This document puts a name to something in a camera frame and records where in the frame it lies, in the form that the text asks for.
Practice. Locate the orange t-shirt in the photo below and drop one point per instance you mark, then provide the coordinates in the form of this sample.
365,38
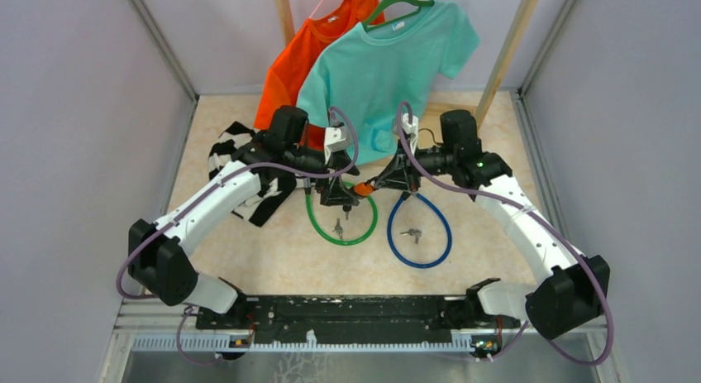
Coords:
286,75

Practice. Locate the blue lock keys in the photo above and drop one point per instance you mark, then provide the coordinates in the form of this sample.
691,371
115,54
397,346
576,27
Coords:
414,233

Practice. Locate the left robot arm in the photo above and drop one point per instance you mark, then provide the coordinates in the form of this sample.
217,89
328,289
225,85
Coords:
158,252

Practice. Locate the green cable lock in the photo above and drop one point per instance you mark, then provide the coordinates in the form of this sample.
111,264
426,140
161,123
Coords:
334,240

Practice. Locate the black white striped garment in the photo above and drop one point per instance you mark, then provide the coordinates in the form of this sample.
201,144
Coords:
258,209

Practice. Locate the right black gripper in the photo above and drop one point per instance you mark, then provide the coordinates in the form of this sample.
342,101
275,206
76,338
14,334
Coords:
402,173

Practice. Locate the blue cable lock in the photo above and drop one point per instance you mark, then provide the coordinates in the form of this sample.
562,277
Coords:
404,197

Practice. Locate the green lock keys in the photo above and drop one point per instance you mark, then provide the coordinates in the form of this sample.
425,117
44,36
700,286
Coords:
338,230

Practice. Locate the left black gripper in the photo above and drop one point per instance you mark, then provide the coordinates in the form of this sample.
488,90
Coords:
336,193

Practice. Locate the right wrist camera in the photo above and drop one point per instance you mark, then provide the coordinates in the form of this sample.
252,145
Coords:
407,127

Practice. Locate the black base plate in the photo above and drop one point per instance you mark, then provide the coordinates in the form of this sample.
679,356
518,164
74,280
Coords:
347,320

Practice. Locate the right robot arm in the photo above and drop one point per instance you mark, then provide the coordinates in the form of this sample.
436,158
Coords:
570,288

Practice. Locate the orange padlock with keys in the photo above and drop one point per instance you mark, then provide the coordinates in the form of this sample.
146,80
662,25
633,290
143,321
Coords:
360,190

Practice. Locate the wooden clothes rack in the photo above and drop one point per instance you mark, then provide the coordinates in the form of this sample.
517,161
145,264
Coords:
502,64

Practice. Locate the aluminium rail frame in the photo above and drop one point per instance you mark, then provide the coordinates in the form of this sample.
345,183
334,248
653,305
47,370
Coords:
157,327

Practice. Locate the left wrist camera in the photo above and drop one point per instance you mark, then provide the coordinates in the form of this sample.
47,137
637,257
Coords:
335,139

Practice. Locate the teal t-shirt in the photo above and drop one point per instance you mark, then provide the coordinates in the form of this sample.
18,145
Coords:
368,72

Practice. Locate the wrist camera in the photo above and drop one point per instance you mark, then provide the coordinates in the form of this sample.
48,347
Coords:
335,139
407,127

